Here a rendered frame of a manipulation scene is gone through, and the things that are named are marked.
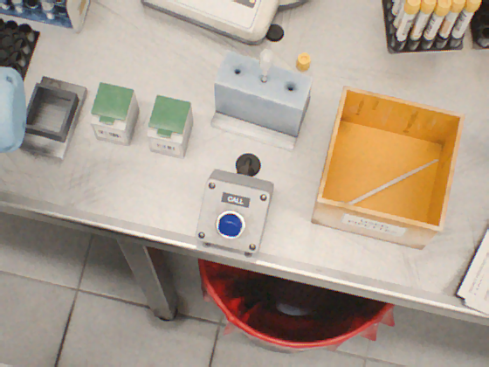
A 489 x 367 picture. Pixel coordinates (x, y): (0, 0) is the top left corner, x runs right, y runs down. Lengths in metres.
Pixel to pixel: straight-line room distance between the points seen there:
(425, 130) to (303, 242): 0.19
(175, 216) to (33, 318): 0.94
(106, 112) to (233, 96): 0.14
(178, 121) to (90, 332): 0.97
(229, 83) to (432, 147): 0.26
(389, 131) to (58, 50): 0.40
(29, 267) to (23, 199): 0.90
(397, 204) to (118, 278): 0.98
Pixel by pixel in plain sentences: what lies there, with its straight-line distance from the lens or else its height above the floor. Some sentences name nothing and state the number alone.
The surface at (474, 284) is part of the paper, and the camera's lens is 1.08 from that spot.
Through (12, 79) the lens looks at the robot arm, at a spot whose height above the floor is 1.18.
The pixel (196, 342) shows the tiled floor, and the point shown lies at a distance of 1.94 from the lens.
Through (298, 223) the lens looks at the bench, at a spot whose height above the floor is 0.88.
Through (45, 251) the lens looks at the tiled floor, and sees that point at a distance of 2.00.
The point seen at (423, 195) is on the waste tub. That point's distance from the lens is 1.10.
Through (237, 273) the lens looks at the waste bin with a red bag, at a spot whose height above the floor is 0.35.
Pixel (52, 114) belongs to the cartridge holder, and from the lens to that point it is 1.12.
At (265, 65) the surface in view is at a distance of 0.97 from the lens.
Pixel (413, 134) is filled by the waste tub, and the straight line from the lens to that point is 1.11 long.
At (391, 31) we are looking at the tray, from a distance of 1.16.
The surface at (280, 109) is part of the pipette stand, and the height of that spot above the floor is 0.96.
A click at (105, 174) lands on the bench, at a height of 0.88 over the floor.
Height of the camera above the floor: 1.92
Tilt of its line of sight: 73 degrees down
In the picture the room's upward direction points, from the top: 3 degrees clockwise
